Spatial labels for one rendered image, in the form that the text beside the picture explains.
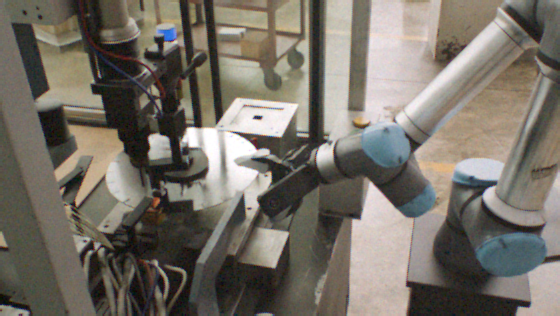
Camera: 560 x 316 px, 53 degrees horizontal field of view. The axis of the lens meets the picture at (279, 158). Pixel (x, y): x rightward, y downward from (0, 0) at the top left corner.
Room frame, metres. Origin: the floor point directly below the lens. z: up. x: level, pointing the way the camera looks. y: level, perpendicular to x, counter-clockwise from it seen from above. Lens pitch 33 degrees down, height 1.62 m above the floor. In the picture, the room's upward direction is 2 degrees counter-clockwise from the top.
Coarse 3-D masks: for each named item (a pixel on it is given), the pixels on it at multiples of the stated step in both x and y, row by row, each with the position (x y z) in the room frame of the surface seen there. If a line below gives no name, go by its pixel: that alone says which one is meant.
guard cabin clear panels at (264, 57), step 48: (144, 0) 1.56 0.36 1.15; (192, 0) 1.51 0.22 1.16; (240, 0) 1.48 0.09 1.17; (288, 0) 1.44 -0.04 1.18; (336, 0) 1.40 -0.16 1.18; (48, 48) 1.66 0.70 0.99; (144, 48) 1.56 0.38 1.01; (240, 48) 1.48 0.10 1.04; (288, 48) 1.44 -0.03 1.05; (336, 48) 1.40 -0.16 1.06; (48, 96) 1.67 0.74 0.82; (96, 96) 1.62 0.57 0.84; (240, 96) 1.48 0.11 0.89; (288, 96) 1.44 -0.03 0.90; (336, 96) 1.40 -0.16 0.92
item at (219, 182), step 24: (168, 144) 1.12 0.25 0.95; (192, 144) 1.12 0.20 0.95; (216, 144) 1.11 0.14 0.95; (240, 144) 1.11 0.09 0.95; (120, 168) 1.03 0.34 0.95; (216, 168) 1.01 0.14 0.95; (240, 168) 1.01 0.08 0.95; (120, 192) 0.94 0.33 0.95; (144, 192) 0.93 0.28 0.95; (168, 192) 0.93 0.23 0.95; (192, 192) 0.93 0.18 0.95; (216, 192) 0.93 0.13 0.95
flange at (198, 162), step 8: (192, 152) 1.07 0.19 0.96; (200, 152) 1.07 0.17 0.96; (192, 160) 1.02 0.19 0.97; (200, 160) 1.03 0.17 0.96; (208, 160) 1.03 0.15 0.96; (192, 168) 1.00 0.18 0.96; (200, 168) 1.00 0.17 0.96; (168, 176) 0.98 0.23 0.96; (176, 176) 0.98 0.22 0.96; (184, 176) 0.98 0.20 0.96; (192, 176) 0.98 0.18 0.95
